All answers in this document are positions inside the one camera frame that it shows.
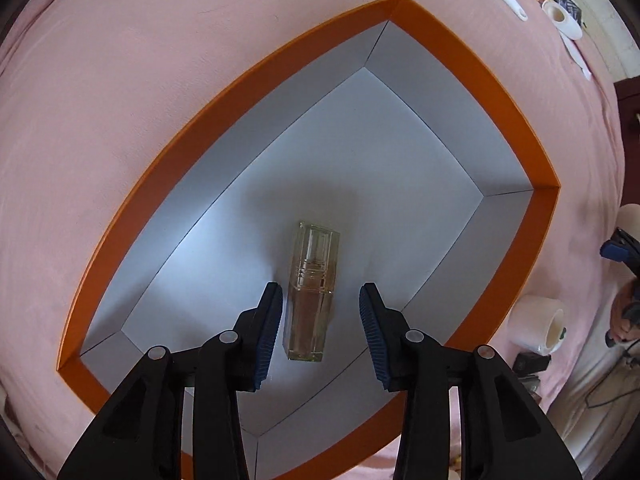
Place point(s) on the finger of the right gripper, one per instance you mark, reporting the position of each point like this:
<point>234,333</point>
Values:
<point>623,248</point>

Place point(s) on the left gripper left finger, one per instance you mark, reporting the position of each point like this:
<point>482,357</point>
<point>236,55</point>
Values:
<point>138,432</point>

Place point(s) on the clear perfume bottle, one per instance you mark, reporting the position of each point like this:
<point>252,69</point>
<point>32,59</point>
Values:
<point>311,288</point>

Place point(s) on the person right hand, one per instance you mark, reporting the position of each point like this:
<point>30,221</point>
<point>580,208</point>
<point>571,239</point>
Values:
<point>624,318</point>

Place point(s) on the clear tape roll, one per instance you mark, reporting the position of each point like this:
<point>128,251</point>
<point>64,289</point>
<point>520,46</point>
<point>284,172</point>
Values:
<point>537,324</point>

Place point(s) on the white lint roller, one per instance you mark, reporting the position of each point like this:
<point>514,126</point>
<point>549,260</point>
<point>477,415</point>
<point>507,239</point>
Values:
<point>569,31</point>

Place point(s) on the orange gradient cardboard box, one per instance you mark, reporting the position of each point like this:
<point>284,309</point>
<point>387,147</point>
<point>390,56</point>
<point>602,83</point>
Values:
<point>381,124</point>

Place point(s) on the pink bed sheet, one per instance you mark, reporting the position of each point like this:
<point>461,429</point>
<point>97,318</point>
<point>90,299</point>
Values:
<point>93,90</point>

